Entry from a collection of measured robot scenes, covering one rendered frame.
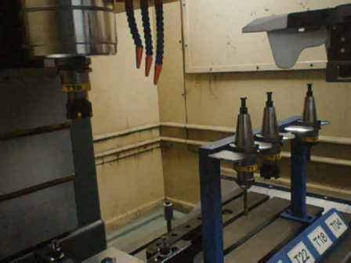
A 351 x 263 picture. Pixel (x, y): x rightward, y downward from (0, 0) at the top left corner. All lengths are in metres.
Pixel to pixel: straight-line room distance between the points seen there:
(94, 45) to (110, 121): 1.17
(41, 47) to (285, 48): 0.37
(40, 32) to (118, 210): 1.38
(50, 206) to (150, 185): 0.89
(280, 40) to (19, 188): 0.88
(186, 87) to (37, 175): 0.93
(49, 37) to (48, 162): 0.61
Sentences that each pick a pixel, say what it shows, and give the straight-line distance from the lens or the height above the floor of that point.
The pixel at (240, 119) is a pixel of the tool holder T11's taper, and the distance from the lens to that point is 0.80.
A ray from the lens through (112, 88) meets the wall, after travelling 1.78.
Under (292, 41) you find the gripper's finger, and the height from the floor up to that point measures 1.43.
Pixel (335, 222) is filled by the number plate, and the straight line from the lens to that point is 1.17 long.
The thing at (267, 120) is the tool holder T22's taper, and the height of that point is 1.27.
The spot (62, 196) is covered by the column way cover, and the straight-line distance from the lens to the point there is 1.22.
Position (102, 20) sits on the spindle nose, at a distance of 0.64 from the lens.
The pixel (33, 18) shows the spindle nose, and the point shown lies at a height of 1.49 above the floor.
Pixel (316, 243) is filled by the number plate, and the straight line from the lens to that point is 1.05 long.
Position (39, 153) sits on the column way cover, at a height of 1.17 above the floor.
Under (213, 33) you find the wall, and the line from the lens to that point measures 1.71.
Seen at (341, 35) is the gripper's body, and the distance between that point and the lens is 0.46.
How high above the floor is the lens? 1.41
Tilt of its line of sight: 12 degrees down
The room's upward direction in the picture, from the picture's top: 3 degrees counter-clockwise
